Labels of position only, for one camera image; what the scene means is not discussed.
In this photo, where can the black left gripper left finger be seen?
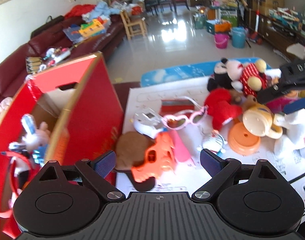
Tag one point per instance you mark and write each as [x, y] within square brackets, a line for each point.
[93, 174]

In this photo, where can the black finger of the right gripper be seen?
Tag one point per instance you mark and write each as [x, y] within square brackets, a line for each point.
[278, 90]

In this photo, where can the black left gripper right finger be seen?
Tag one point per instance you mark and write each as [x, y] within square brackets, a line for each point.
[222, 172]

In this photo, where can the yellow toy kettle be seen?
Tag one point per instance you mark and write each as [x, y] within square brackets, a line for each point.
[258, 120]

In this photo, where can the blue toy gear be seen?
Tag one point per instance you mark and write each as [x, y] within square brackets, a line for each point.
[39, 155]

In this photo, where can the magenta toy box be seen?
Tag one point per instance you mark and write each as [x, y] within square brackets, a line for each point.
[277, 105]

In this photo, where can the Doraemon figure toy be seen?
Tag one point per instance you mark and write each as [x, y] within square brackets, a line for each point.
[214, 142]

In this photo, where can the Minnie Mouse plush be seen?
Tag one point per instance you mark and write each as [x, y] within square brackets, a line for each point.
[237, 77]

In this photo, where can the white plush animal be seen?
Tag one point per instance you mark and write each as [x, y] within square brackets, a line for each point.
[294, 137]

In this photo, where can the small brown bear plush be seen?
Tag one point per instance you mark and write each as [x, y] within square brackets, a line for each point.
[245, 102]

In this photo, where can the pink flat toy piece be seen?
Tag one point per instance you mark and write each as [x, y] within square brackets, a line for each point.
[181, 153]

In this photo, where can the brown round plush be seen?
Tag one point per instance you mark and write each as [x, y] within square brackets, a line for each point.
[130, 150]

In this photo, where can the red plush toy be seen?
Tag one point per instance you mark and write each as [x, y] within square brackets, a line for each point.
[220, 108]

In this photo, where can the orange toy water gun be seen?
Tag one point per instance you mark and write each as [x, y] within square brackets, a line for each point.
[158, 158]

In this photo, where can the red cardboard gift box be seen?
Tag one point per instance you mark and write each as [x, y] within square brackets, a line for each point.
[81, 107]

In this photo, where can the pink heart sunglasses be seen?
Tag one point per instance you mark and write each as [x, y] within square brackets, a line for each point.
[183, 118]

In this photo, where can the white rabbit plush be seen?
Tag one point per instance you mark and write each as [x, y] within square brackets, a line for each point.
[34, 138]

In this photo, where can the blue bucket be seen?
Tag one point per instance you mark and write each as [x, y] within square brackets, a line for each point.
[239, 35]

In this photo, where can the white toy game device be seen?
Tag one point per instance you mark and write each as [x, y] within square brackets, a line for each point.
[148, 122]

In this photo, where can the pink bucket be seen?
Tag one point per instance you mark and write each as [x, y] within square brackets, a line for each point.
[221, 40]

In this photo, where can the red booklet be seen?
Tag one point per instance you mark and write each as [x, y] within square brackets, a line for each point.
[173, 106]

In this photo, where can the blue mat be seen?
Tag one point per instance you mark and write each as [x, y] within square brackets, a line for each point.
[183, 72]

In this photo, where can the dark red leather sofa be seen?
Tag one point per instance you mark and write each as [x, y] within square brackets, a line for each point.
[13, 68]

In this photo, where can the colourful toy block set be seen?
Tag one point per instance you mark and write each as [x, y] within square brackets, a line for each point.
[95, 27]

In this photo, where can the wooden chair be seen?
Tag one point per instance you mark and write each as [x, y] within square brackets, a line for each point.
[133, 27]

